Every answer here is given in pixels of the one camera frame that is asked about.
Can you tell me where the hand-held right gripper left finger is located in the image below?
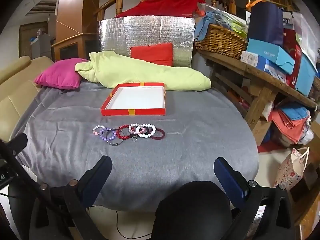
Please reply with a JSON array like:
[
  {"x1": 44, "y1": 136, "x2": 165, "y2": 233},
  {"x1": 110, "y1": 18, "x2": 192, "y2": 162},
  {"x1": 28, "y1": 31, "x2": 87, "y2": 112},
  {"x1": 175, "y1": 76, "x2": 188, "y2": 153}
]
[{"x1": 30, "y1": 155, "x2": 113, "y2": 240}]

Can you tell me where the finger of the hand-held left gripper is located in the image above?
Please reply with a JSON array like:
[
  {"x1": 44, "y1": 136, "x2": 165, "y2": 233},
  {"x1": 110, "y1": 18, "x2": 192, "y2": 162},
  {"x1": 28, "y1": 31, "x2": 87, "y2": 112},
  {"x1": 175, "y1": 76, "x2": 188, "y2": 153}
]
[{"x1": 0, "y1": 133, "x2": 47, "y2": 200}]

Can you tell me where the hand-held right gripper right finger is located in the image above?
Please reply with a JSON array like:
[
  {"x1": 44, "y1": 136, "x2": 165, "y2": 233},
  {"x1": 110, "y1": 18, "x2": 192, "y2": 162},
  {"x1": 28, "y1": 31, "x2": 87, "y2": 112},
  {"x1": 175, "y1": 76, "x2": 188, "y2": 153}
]
[{"x1": 214, "y1": 157, "x2": 298, "y2": 240}]

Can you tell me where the silver metal bangle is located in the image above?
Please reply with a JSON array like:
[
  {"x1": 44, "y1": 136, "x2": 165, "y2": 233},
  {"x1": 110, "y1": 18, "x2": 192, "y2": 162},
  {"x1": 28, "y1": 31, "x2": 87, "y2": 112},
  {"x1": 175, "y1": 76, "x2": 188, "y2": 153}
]
[{"x1": 106, "y1": 129, "x2": 124, "y2": 146}]

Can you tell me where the purple beaded bracelet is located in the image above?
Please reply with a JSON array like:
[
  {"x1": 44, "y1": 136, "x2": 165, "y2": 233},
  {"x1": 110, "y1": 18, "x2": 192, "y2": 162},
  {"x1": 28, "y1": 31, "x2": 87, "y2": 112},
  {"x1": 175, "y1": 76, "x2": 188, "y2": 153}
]
[{"x1": 99, "y1": 127, "x2": 118, "y2": 142}]

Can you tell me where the pale pink beaded bracelet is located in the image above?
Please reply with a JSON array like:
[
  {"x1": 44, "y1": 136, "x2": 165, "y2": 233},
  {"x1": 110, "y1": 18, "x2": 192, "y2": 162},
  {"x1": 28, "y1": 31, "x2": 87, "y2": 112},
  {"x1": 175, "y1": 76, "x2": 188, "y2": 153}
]
[{"x1": 92, "y1": 126, "x2": 107, "y2": 137}]

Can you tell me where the red beaded bracelet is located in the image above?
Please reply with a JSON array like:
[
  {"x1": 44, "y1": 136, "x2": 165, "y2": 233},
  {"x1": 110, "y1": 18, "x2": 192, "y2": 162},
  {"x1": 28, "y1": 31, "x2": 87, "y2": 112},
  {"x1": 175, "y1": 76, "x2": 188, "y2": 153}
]
[{"x1": 116, "y1": 124, "x2": 134, "y2": 141}]

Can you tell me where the pink white beaded bracelet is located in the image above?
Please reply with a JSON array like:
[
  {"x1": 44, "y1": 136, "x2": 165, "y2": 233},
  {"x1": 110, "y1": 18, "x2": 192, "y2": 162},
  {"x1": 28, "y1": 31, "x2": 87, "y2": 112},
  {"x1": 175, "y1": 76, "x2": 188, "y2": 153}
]
[{"x1": 128, "y1": 123, "x2": 145, "y2": 134}]

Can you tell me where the dark red bangle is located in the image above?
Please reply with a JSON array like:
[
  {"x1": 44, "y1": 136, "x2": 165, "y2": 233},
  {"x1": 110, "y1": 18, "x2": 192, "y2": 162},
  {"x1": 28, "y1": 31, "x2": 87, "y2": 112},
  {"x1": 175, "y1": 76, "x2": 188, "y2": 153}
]
[{"x1": 151, "y1": 128, "x2": 166, "y2": 140}]

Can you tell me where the red cardboard box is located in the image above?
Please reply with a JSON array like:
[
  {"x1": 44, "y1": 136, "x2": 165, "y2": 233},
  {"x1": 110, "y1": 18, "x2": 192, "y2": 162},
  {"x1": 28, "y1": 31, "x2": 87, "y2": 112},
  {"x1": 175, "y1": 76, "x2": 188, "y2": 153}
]
[{"x1": 100, "y1": 82, "x2": 166, "y2": 117}]

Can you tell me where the beige sofa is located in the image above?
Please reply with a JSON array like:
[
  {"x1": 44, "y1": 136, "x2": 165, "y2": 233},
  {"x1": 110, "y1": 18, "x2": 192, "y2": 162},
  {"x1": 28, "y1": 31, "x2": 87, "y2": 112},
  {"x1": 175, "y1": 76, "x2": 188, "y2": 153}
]
[{"x1": 0, "y1": 56, "x2": 54, "y2": 140}]

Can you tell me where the black chair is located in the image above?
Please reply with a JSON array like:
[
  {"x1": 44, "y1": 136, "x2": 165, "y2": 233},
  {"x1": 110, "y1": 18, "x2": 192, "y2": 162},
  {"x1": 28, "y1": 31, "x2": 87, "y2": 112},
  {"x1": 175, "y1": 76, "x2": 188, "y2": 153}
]
[{"x1": 152, "y1": 181, "x2": 232, "y2": 240}]

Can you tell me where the grey blanket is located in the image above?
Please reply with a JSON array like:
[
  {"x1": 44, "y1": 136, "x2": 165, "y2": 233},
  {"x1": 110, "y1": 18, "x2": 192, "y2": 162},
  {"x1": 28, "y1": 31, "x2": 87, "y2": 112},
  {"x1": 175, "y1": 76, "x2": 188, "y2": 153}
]
[{"x1": 11, "y1": 80, "x2": 259, "y2": 212}]

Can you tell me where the floral paper gift bag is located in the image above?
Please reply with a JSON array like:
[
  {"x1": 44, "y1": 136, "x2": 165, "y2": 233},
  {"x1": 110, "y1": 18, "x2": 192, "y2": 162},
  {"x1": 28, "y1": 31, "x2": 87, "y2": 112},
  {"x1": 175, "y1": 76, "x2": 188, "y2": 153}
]
[{"x1": 274, "y1": 147, "x2": 310, "y2": 193}]

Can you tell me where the pink pillow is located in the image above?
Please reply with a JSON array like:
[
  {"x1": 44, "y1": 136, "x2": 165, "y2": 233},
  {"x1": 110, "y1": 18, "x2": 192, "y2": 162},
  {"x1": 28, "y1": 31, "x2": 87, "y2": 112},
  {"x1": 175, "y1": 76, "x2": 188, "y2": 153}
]
[{"x1": 34, "y1": 58, "x2": 90, "y2": 90}]

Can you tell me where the stack of coral cloths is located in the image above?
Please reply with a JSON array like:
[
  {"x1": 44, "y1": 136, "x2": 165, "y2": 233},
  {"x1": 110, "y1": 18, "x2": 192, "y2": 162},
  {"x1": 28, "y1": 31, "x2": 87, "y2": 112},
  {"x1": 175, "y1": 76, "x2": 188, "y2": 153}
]
[{"x1": 271, "y1": 102, "x2": 312, "y2": 144}]

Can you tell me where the wooden bench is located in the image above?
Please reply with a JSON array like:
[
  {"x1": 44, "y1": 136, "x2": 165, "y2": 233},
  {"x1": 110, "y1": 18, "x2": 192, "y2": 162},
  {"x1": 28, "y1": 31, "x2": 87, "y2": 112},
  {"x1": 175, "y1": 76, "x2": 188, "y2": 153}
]
[{"x1": 196, "y1": 49, "x2": 320, "y2": 145}]

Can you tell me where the light green blanket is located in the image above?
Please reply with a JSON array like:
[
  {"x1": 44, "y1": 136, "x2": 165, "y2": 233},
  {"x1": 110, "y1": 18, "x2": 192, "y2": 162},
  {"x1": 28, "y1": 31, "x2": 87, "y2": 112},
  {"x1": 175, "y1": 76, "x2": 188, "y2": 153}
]
[{"x1": 75, "y1": 52, "x2": 212, "y2": 92}]

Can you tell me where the white patterned box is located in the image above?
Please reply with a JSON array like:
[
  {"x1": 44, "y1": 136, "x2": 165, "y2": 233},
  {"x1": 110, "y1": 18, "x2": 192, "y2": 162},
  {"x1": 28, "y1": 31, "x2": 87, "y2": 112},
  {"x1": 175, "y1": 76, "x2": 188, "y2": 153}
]
[{"x1": 240, "y1": 51, "x2": 287, "y2": 83}]

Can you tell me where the blue storage bin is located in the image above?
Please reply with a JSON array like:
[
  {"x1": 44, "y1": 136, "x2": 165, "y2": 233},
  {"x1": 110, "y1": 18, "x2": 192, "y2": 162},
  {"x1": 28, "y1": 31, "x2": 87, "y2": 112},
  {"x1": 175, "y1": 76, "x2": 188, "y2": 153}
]
[{"x1": 295, "y1": 52, "x2": 318, "y2": 97}]

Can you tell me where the blue cardboard box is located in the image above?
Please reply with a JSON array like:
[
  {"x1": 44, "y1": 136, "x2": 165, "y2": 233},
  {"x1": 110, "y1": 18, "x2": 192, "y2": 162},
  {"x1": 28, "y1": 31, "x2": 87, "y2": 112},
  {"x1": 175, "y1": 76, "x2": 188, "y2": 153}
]
[{"x1": 246, "y1": 39, "x2": 295, "y2": 75}]

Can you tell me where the wicker basket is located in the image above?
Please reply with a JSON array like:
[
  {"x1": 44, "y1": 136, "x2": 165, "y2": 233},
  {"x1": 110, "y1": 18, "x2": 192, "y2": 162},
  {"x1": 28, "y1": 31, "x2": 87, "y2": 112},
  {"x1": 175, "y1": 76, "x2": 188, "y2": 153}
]
[{"x1": 195, "y1": 24, "x2": 248, "y2": 60}]

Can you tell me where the red gift box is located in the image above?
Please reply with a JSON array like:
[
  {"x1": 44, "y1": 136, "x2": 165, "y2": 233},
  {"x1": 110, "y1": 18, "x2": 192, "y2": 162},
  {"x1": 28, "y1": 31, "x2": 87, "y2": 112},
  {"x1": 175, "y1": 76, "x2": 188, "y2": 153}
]
[{"x1": 284, "y1": 29, "x2": 302, "y2": 88}]

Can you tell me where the blue cloth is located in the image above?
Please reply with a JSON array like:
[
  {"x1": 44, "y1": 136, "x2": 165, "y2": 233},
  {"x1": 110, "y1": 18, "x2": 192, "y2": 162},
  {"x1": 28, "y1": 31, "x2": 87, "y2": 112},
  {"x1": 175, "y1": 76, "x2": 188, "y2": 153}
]
[{"x1": 194, "y1": 11, "x2": 232, "y2": 42}]

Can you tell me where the silver foil insulated box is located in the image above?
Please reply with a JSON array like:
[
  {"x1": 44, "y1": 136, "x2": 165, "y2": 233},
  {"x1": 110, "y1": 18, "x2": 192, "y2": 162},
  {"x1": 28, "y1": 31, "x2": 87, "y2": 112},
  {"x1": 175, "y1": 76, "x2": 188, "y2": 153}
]
[{"x1": 97, "y1": 16, "x2": 197, "y2": 68}]

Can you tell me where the clear plastic bag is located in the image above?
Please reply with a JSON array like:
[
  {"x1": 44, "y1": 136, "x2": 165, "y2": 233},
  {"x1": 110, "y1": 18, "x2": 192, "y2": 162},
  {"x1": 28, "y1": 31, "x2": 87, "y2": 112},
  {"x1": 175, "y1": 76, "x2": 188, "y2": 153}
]
[{"x1": 199, "y1": 2, "x2": 248, "y2": 34}]

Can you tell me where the navy blue bag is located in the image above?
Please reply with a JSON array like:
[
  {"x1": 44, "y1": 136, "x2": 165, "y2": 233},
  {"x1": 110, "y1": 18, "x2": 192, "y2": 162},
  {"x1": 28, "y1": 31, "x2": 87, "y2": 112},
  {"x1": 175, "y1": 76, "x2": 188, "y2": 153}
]
[{"x1": 247, "y1": 1, "x2": 284, "y2": 48}]

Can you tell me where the clear plastic storage box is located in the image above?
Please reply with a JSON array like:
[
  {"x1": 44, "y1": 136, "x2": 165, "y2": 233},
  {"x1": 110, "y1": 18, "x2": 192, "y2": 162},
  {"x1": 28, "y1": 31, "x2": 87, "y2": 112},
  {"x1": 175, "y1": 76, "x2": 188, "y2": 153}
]
[{"x1": 282, "y1": 11, "x2": 318, "y2": 63}]

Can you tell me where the red cloth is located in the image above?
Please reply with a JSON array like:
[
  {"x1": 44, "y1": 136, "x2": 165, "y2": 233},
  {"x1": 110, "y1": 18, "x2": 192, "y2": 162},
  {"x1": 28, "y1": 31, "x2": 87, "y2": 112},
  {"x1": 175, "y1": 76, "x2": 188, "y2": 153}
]
[{"x1": 116, "y1": 0, "x2": 205, "y2": 18}]

